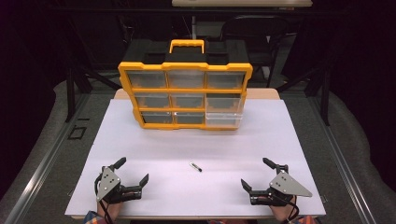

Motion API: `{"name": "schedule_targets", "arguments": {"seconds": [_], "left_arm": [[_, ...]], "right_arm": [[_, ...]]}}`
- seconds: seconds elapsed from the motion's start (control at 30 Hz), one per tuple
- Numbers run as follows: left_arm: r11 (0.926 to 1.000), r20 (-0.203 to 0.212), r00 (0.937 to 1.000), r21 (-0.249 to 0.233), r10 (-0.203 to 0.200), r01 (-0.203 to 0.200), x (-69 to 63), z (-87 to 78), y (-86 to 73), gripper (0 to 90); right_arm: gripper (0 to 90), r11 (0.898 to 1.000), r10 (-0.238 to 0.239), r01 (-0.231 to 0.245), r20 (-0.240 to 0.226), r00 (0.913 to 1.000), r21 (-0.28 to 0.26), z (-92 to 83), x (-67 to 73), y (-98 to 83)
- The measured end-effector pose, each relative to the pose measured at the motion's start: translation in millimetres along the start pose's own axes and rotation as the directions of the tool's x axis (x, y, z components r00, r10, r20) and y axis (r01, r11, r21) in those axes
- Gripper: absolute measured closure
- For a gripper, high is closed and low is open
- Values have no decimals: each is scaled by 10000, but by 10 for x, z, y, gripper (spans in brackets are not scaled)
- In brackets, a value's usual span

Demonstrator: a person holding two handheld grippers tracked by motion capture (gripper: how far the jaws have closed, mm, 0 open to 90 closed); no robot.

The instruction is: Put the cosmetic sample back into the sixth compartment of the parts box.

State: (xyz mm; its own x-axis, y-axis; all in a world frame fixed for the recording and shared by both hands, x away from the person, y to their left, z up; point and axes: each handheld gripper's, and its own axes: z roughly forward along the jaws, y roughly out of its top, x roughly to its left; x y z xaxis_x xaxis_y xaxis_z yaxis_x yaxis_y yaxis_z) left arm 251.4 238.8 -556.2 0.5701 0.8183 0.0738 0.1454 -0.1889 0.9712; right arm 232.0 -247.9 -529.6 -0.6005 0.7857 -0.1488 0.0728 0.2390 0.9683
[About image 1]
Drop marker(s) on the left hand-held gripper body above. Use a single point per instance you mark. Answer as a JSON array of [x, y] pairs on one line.
[[107, 183]]

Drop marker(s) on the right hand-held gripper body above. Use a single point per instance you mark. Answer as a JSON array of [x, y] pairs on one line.
[[288, 186]]

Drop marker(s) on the person's right hand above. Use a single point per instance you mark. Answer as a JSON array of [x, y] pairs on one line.
[[280, 211]]

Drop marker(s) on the person's left hand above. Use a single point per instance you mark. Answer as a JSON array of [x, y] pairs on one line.
[[112, 209]]

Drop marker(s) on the white table sheet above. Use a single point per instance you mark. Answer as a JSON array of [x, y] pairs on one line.
[[218, 149]]

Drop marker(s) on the small black silver screw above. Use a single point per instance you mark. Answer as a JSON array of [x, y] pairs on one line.
[[196, 167]]

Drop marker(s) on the shallow clear plastic drawer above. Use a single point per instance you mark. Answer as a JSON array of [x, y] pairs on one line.
[[223, 119]]

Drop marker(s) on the large clear plastic drawer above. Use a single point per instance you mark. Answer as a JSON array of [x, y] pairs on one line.
[[224, 103]]

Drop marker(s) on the black metal stand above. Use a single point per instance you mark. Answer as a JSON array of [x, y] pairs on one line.
[[70, 93], [325, 93]]

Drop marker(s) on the yellow black drawer organizer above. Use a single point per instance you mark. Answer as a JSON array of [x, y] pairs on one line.
[[186, 90]]

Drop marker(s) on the black chair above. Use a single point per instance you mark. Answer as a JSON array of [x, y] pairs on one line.
[[255, 34]]

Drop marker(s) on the beige background table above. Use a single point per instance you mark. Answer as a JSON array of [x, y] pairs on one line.
[[243, 2]]

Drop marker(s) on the metal floor rail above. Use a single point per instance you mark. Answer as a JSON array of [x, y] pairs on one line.
[[46, 161], [342, 168]]

